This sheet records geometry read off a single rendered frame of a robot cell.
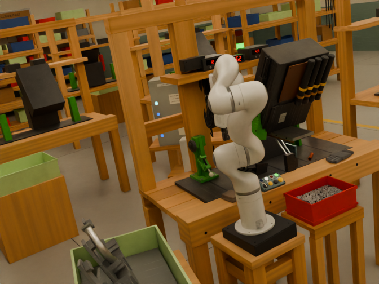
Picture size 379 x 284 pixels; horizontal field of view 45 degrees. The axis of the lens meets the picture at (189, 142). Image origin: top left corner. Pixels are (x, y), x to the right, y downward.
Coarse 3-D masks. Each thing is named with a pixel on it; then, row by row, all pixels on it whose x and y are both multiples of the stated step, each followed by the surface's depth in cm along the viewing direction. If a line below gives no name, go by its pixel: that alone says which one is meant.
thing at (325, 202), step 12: (324, 180) 251; (336, 180) 246; (288, 192) 240; (300, 192) 244; (312, 192) 243; (324, 192) 240; (336, 192) 241; (348, 192) 232; (288, 204) 239; (300, 204) 230; (312, 204) 222; (324, 204) 226; (336, 204) 230; (348, 204) 234; (300, 216) 232; (312, 216) 224; (324, 216) 228
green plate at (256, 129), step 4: (260, 116) 265; (256, 120) 267; (260, 120) 267; (252, 124) 270; (256, 124) 267; (260, 124) 268; (252, 128) 271; (256, 128) 267; (260, 128) 268; (256, 132) 267; (260, 132) 269; (264, 132) 270; (260, 136) 270; (264, 136) 271
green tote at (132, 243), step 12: (144, 228) 217; (156, 228) 215; (108, 240) 212; (120, 240) 214; (132, 240) 216; (144, 240) 218; (156, 240) 220; (72, 252) 205; (84, 252) 210; (132, 252) 217; (168, 252) 197; (72, 264) 195; (96, 264) 213; (168, 264) 205; (180, 276) 181
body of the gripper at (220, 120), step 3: (216, 114) 220; (225, 114) 214; (228, 114) 215; (216, 117) 220; (219, 117) 217; (222, 117) 215; (225, 117) 215; (216, 120) 221; (219, 120) 218; (222, 120) 216; (225, 120) 215; (216, 123) 222; (219, 123) 219; (222, 123) 217; (225, 123) 215; (219, 126) 220; (222, 126) 217; (225, 126) 216
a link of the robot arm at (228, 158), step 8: (224, 144) 202; (232, 144) 200; (216, 152) 200; (224, 152) 198; (232, 152) 198; (240, 152) 198; (216, 160) 199; (224, 160) 197; (232, 160) 198; (240, 160) 198; (224, 168) 198; (232, 168) 199; (232, 176) 200; (240, 176) 201; (248, 176) 203; (256, 176) 205; (240, 184) 202; (248, 184) 202; (256, 184) 203; (240, 192) 204; (248, 192) 203
